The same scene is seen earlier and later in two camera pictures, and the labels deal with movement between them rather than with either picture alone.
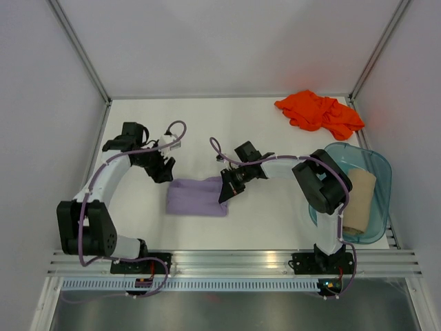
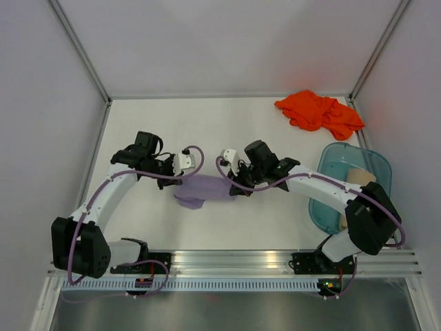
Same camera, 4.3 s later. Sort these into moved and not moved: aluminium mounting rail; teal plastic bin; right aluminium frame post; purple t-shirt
Moved: purple t-shirt
Not moved: right aluminium frame post; aluminium mounting rail; teal plastic bin
